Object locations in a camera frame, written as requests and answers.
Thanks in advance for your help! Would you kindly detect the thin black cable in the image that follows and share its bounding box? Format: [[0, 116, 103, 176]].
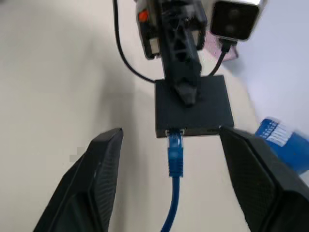
[[112, 0, 157, 84]]

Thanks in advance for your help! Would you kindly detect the blue Ethernet cable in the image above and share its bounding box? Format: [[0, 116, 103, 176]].
[[160, 128, 185, 232]]

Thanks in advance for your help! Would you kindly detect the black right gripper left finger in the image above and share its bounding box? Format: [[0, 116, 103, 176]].
[[32, 127, 124, 232]]

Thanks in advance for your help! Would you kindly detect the blue box with white print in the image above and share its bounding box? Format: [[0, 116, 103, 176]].
[[254, 116, 309, 175]]

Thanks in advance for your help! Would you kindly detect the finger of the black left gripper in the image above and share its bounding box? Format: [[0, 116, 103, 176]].
[[160, 14, 194, 98], [184, 31, 202, 107]]

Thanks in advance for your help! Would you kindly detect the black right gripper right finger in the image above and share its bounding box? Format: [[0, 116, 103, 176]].
[[218, 127, 309, 232]]

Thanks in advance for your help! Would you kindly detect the pink flat sheet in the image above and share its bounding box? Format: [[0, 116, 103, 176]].
[[204, 36, 239, 61]]

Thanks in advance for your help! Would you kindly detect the small black box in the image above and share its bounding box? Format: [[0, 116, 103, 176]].
[[154, 75, 235, 139]]

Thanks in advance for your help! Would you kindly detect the black camera cable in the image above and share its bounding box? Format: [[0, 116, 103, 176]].
[[207, 40, 239, 78]]

